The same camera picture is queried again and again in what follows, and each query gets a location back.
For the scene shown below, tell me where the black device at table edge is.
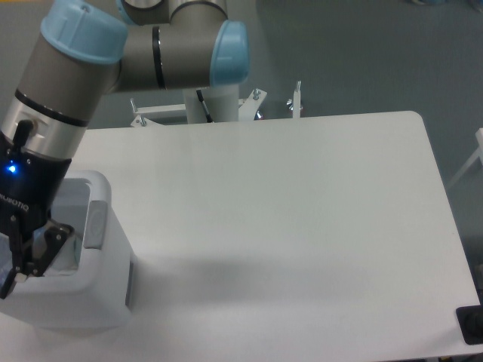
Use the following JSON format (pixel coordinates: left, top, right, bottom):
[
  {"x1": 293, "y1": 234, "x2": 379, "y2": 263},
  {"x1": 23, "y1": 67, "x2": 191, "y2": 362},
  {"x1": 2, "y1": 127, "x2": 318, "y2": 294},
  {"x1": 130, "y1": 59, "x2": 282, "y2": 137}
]
[{"x1": 456, "y1": 305, "x2": 482, "y2": 345}]

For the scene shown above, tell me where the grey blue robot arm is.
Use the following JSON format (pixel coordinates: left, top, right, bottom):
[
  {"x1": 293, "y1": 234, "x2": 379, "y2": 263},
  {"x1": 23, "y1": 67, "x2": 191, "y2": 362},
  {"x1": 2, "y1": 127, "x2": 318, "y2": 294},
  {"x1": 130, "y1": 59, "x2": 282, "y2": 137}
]
[{"x1": 1, "y1": 1, "x2": 250, "y2": 297}]

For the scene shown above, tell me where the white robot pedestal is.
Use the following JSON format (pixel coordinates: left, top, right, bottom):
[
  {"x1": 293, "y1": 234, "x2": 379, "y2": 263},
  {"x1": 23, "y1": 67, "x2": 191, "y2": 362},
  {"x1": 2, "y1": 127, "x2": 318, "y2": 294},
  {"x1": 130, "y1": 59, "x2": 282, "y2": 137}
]
[{"x1": 129, "y1": 81, "x2": 305, "y2": 128}]

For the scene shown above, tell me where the white trash can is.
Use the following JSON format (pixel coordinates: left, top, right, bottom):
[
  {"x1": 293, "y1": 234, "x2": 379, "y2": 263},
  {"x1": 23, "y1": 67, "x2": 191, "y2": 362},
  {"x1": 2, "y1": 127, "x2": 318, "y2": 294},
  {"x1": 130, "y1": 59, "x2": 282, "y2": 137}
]
[{"x1": 1, "y1": 170, "x2": 136, "y2": 329}]

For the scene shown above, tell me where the white frame at right edge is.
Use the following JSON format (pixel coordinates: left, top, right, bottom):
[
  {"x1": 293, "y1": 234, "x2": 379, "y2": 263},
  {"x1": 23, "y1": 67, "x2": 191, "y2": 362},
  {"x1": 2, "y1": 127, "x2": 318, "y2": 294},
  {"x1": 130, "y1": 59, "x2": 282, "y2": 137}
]
[{"x1": 446, "y1": 128, "x2": 482, "y2": 190}]

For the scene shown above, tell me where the clear plastic bottle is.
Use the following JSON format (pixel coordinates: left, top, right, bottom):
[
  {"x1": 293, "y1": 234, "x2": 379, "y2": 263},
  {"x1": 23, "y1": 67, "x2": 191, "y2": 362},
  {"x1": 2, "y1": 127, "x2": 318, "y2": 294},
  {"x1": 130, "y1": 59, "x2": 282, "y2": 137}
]
[{"x1": 0, "y1": 234, "x2": 12, "y2": 286}]

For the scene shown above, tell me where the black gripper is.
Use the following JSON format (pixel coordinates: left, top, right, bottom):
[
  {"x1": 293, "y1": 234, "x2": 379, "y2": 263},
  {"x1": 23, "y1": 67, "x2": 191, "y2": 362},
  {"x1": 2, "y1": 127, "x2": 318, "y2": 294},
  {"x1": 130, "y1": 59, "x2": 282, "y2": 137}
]
[{"x1": 1, "y1": 120, "x2": 74, "y2": 299}]

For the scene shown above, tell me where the black cable on pedestal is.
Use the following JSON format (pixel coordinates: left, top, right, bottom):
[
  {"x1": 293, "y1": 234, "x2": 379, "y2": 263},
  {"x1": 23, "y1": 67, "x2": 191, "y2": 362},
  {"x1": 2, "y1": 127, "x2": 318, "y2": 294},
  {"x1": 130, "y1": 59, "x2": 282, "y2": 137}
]
[{"x1": 195, "y1": 89, "x2": 214, "y2": 124}]

